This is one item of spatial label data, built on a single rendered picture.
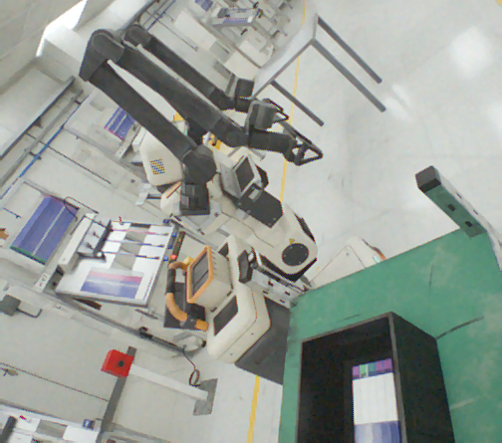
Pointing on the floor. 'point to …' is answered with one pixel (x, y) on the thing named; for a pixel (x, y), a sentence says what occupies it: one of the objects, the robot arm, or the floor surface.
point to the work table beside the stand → (306, 36)
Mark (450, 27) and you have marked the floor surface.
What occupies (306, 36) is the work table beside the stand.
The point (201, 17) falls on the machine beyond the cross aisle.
